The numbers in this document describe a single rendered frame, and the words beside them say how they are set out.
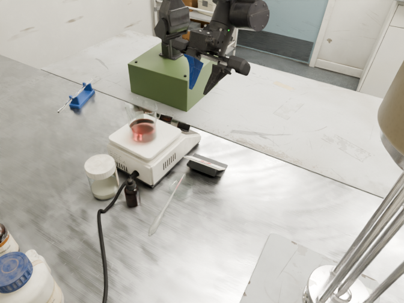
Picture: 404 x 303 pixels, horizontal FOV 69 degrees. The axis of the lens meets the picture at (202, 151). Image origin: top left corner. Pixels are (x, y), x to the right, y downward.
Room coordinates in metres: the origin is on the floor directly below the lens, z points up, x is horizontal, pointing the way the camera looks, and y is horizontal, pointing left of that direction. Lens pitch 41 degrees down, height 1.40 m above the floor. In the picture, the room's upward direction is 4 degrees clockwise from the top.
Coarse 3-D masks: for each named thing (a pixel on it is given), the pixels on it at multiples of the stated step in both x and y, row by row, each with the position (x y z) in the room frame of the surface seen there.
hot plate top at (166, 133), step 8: (160, 120) 0.57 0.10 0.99; (120, 128) 0.53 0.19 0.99; (128, 128) 0.53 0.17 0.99; (160, 128) 0.54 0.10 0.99; (168, 128) 0.54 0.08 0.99; (176, 128) 0.54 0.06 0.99; (112, 136) 0.50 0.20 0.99; (120, 136) 0.50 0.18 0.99; (128, 136) 0.50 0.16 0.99; (160, 136) 0.51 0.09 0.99; (168, 136) 0.51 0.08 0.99; (176, 136) 0.51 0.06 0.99; (120, 144) 0.47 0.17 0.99; (128, 144) 0.47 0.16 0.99; (136, 144) 0.47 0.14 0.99; (152, 144) 0.48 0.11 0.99; (160, 144) 0.48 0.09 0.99; (168, 144) 0.49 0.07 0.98; (136, 152) 0.45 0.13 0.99; (144, 152) 0.45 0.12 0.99; (152, 152) 0.45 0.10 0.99; (160, 152) 0.46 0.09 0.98
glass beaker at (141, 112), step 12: (132, 108) 0.52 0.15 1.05; (144, 108) 0.53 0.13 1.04; (156, 108) 0.50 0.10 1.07; (132, 120) 0.48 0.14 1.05; (144, 120) 0.48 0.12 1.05; (156, 120) 0.50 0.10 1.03; (132, 132) 0.48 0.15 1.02; (144, 132) 0.47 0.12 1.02; (156, 132) 0.50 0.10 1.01; (144, 144) 0.47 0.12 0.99
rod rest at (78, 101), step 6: (84, 84) 0.81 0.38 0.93; (90, 84) 0.81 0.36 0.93; (84, 90) 0.81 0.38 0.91; (90, 90) 0.81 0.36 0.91; (72, 96) 0.73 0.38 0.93; (78, 96) 0.77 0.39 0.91; (84, 96) 0.77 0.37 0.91; (90, 96) 0.78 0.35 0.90; (72, 102) 0.73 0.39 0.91; (78, 102) 0.73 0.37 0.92; (84, 102) 0.75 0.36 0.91; (78, 108) 0.72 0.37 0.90
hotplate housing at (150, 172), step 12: (108, 144) 0.49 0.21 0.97; (180, 144) 0.52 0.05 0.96; (192, 144) 0.56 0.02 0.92; (120, 156) 0.47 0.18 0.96; (132, 156) 0.46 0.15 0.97; (156, 156) 0.46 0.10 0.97; (168, 156) 0.48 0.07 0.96; (180, 156) 0.52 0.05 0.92; (120, 168) 0.47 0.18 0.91; (132, 168) 0.45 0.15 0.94; (144, 168) 0.44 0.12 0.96; (156, 168) 0.44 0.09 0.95; (168, 168) 0.48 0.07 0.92; (144, 180) 0.44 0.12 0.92; (156, 180) 0.44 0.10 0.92
